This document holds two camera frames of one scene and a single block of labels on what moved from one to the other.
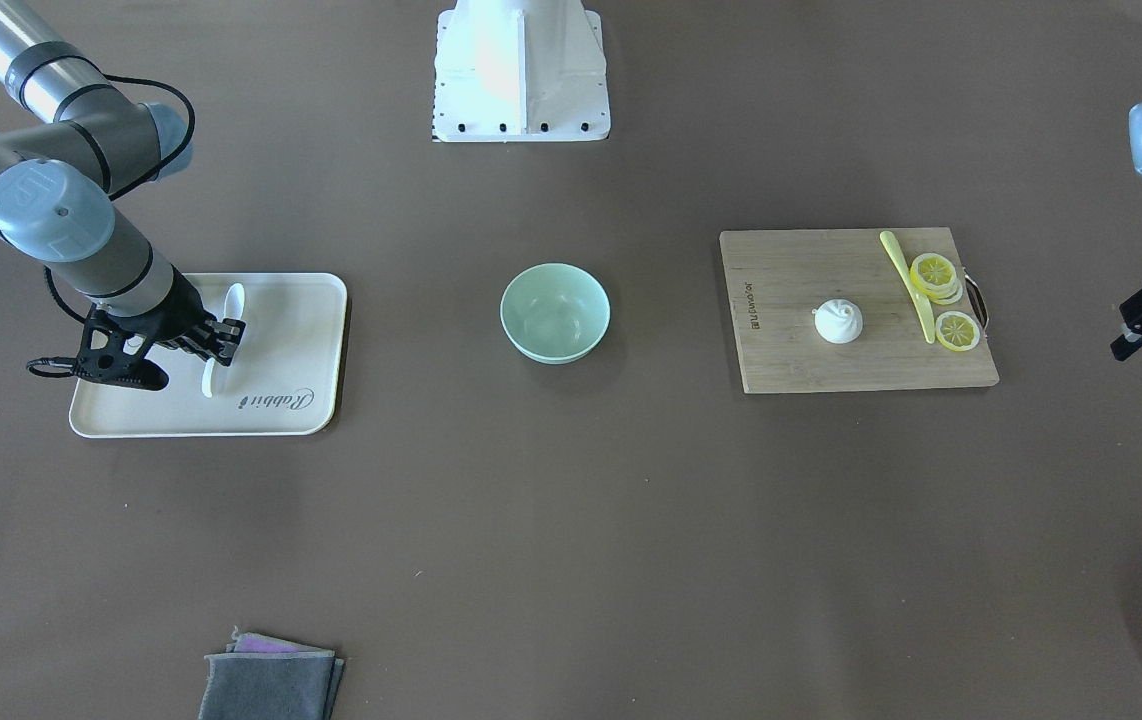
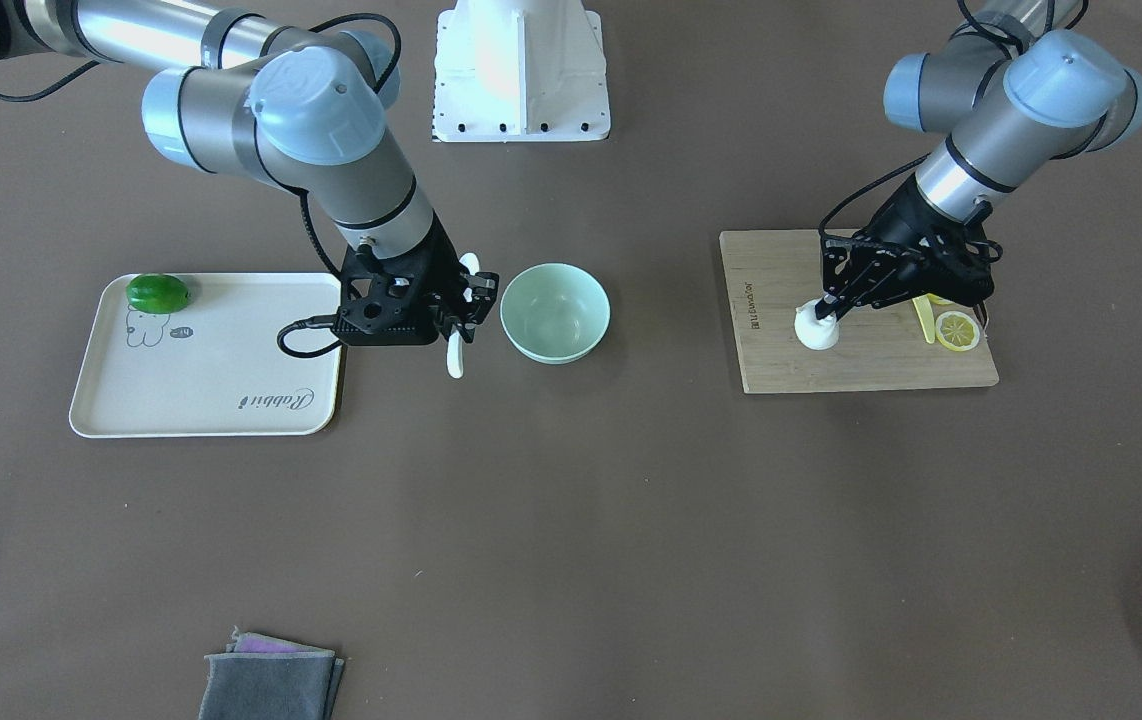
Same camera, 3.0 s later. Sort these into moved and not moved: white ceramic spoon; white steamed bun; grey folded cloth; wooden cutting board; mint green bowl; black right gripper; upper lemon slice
Moved: white steamed bun; white ceramic spoon; black right gripper
Not moved: wooden cutting board; mint green bowl; grey folded cloth; upper lemon slice
